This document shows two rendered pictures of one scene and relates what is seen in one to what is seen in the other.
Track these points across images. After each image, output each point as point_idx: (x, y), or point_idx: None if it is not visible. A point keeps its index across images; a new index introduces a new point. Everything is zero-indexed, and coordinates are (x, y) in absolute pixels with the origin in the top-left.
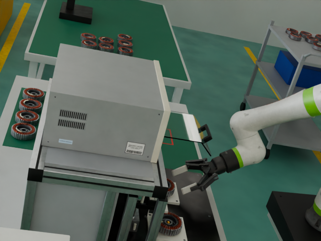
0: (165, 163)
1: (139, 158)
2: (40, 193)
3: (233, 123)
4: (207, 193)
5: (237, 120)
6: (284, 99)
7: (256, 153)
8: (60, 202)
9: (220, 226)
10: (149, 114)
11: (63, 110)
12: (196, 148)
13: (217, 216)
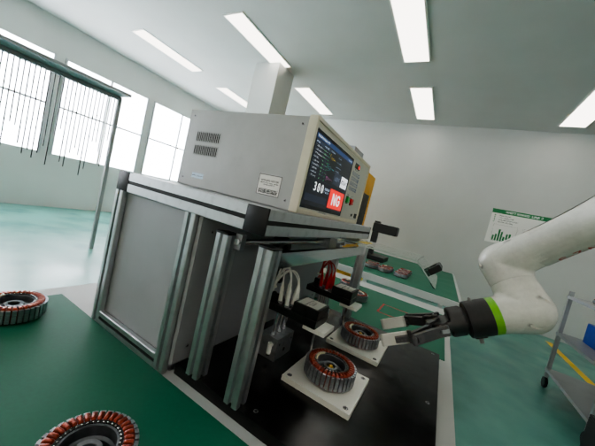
0: (390, 332)
1: (273, 202)
2: (127, 215)
3: (483, 256)
4: (441, 380)
5: (490, 250)
6: (586, 200)
7: (532, 305)
8: (142, 231)
9: (449, 434)
10: (290, 124)
11: (199, 133)
12: (445, 338)
13: (448, 415)
